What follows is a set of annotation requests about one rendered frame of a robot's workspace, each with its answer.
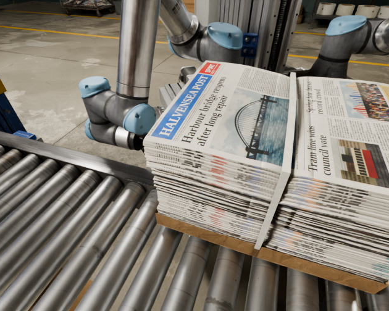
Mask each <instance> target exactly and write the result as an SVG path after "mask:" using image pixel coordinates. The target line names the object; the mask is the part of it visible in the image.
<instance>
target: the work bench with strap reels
mask: <svg viewBox="0 0 389 311"><path fill-rule="evenodd" d="M335 6H336V4H333V3H327V2H320V0H315V3H314V7H313V10H312V13H311V17H310V20H309V23H308V24H311V25H310V28H309V29H310V30H313V29H312V26H313V24H314V20H315V19H329V20H333V19H335V18H337V17H341V16H346V15H362V16H365V17H366V18H367V20H385V19H387V18H389V6H380V7H379V6H375V5H373V6H371V5H358V8H357V11H356V13H355V14H353V10H354V8H355V5H352V4H339V5H338V8H337V11H336V12H334V9H335Z"/></svg>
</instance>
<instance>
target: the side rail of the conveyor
mask: <svg viewBox="0 0 389 311"><path fill-rule="evenodd" d="M0 145H1V146H2V147H4V148H6V149H7V150H8V152H9V151H10V150H12V149H16V150H18V151H20V152H21V153H22V154H23V155H24V156H27V155H29V154H34V155H36V156H38V157H39V158H40V159H41V160H42V161H43V162H44V161H45V160H47V159H52V160H54V161H56V162H57V163H58V164H59V165H60V166H61V168H62V167H64V166H65V165H67V164H70V165H73V166H74V167H76V168H77V169H78V170H79V171H80V173H81V174H82V173H83V172H84V171H85V170H92V171H94V172H96V173H97V174H98V175H99V176H100V178H101V182H102V181H103V180H104V179H105V177H107V176H114V177H116V178H117V179H118V180H120V182H121V183H122V186H123V188H122V189H121V191H120V192H119V193H118V195H117V196H116V197H115V199H114V200H113V201H115V200H116V199H117V198H118V196H119V195H120V193H121V192H122V191H123V189H124V188H125V187H126V185H128V183H129V182H135V183H138V184H139V185H141V186H142V187H143V188H144V190H145V195H144V197H143V198H142V200H141V201H140V203H139V204H138V206H137V207H136V209H140V207H141V206H142V204H143V202H144V201H145V199H146V198H147V196H148V194H149V193H150V192H151V190H152V189H156V187H155V186H154V180H153V178H154V177H155V176H154V175H153V174H152V170H149V169H146V168H141V167H137V166H134V165H130V164H125V163H122V162H118V161H114V160H111V159H106V158H103V157H98V156H95V155H91V154H87V153H84V152H79V151H74V150H71V149H67V148H64V147H60V146H55V145H52V144H48V143H44V142H41V141H36V140H33V139H28V138H24V137H21V136H17V135H12V134H9V133H5V132H1V131H0Z"/></svg>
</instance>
